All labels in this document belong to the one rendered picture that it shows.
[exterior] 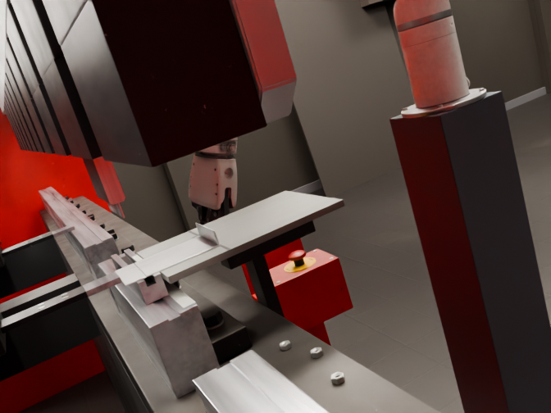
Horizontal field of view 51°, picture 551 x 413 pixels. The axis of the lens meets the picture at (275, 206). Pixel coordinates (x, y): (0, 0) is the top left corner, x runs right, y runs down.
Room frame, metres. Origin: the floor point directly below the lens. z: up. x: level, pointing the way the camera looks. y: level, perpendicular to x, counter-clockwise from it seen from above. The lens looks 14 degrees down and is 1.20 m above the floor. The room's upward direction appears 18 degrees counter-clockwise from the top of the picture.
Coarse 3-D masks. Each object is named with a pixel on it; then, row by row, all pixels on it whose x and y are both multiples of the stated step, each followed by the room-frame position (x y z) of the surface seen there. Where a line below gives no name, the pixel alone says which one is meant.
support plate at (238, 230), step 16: (288, 192) 0.92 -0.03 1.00; (256, 208) 0.87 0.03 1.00; (272, 208) 0.84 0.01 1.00; (288, 208) 0.81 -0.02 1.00; (304, 208) 0.78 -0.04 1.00; (320, 208) 0.76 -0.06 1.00; (336, 208) 0.76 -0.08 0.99; (208, 224) 0.87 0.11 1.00; (224, 224) 0.84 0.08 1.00; (240, 224) 0.81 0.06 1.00; (256, 224) 0.78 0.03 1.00; (272, 224) 0.75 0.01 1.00; (288, 224) 0.73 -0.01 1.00; (176, 240) 0.83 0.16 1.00; (224, 240) 0.75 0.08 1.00; (240, 240) 0.72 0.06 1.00; (256, 240) 0.71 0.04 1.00; (144, 256) 0.79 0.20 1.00; (208, 256) 0.70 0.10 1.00; (224, 256) 0.70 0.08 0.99; (160, 272) 0.70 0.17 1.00; (176, 272) 0.67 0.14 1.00; (192, 272) 0.68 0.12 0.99
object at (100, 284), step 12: (108, 276) 0.73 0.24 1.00; (84, 288) 0.71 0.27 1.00; (96, 288) 0.70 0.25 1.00; (48, 300) 0.71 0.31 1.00; (60, 300) 0.69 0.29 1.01; (72, 300) 0.69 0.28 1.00; (0, 312) 0.72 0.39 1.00; (24, 312) 0.69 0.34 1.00; (36, 312) 0.68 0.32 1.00; (48, 312) 0.68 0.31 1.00; (0, 324) 0.67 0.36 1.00; (12, 324) 0.66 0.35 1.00; (0, 336) 0.63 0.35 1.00; (0, 348) 0.62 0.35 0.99
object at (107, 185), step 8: (88, 160) 0.74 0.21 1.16; (96, 160) 0.70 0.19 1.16; (88, 168) 0.77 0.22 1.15; (96, 168) 0.69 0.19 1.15; (104, 168) 0.70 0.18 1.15; (112, 168) 0.70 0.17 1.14; (96, 176) 0.72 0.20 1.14; (104, 176) 0.70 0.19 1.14; (112, 176) 0.70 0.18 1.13; (96, 184) 0.75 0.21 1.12; (104, 184) 0.69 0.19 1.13; (112, 184) 0.70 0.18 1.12; (120, 184) 0.70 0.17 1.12; (96, 192) 0.78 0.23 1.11; (104, 192) 0.70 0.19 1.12; (112, 192) 0.70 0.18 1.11; (120, 192) 0.70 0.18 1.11; (104, 200) 0.73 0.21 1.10; (112, 200) 0.70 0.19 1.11; (120, 200) 0.70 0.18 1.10; (112, 208) 0.76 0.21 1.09; (120, 208) 0.70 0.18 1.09
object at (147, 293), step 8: (128, 248) 0.87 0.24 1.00; (112, 256) 0.85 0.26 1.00; (128, 256) 0.85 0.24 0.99; (120, 264) 0.80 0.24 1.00; (128, 264) 0.82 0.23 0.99; (144, 280) 0.71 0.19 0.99; (152, 280) 0.70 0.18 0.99; (160, 280) 0.69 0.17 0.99; (136, 288) 0.71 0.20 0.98; (144, 288) 0.68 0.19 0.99; (152, 288) 0.68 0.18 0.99; (160, 288) 0.69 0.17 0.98; (144, 296) 0.68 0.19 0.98; (152, 296) 0.68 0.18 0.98; (160, 296) 0.69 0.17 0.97
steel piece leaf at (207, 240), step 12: (204, 228) 0.77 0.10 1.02; (192, 240) 0.79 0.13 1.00; (204, 240) 0.77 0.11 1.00; (216, 240) 0.73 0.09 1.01; (168, 252) 0.77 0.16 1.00; (180, 252) 0.75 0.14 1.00; (192, 252) 0.73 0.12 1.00; (144, 264) 0.75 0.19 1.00; (156, 264) 0.73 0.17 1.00; (168, 264) 0.71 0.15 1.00
